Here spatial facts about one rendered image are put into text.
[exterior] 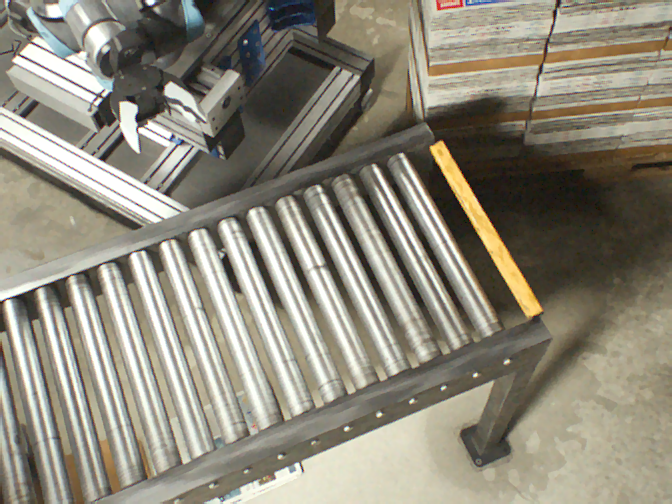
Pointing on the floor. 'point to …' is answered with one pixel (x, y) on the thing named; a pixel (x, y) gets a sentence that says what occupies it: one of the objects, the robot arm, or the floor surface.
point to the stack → (542, 87)
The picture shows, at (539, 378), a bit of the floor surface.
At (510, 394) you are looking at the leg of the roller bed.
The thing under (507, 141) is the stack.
